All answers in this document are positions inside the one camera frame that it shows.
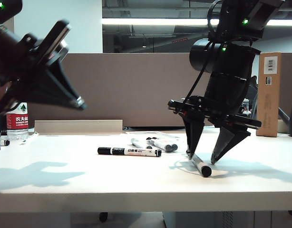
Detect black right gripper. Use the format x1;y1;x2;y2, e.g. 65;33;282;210
167;95;263;165

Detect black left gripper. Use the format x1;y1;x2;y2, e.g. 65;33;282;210
8;20;87;111

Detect clear plastic marker packaging box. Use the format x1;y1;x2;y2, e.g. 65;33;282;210
123;130;182;153

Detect tall brown cardboard box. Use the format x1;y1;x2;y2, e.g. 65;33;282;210
256;52;282;138

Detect long beige desk ledge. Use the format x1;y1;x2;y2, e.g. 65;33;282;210
34;119;124;135

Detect water bottle with red label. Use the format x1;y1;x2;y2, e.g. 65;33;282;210
6;102;29;141

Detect black office chair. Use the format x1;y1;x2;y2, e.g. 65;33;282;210
248;75;259;121

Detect short beige desk ledge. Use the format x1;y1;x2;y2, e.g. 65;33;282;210
277;119;291;133

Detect wide brown desk divider panel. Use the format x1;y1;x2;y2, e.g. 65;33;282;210
27;52;210;128

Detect narrow brown desk divider panel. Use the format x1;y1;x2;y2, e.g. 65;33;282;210
278;52;292;122

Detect long ceiling light strip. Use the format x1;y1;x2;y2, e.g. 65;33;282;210
102;18;292;26

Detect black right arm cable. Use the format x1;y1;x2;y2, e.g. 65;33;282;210
183;0;224;105

